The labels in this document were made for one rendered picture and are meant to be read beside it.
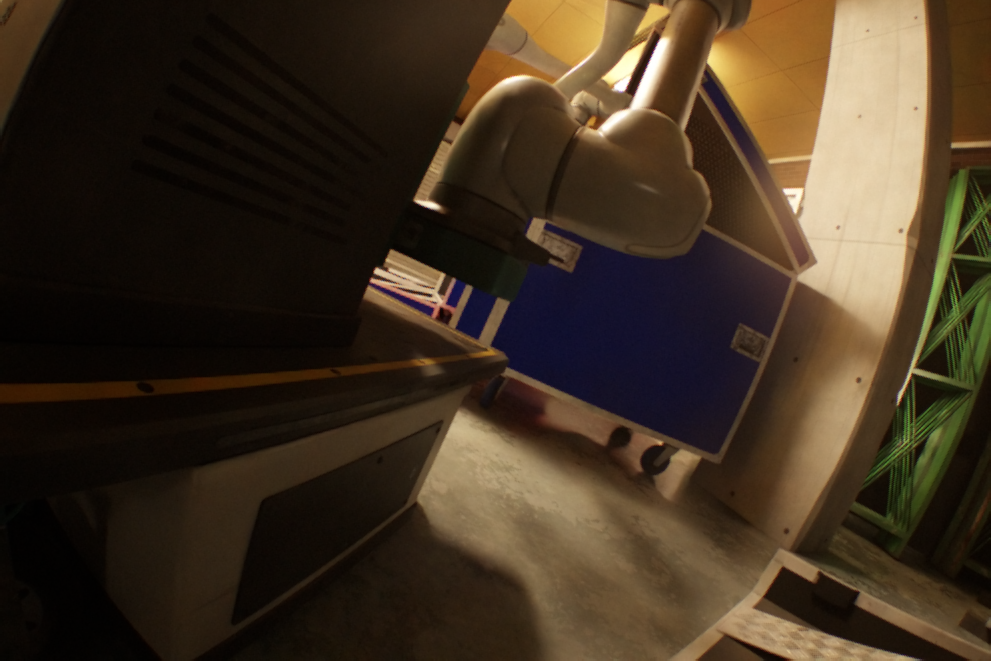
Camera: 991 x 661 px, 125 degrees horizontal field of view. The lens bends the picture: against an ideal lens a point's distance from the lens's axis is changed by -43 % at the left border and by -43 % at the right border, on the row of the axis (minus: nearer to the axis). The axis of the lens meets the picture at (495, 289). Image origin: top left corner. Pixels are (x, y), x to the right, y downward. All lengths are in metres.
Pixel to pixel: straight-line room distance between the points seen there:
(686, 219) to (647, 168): 0.09
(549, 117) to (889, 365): 1.59
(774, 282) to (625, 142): 1.30
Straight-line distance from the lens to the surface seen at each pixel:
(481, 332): 1.58
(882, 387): 1.90
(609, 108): 1.60
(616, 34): 1.11
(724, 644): 0.94
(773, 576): 1.24
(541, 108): 0.66
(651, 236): 0.62
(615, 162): 0.62
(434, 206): 0.63
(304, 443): 0.30
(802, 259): 1.94
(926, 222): 2.11
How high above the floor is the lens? 0.43
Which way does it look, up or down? level
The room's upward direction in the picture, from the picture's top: 24 degrees clockwise
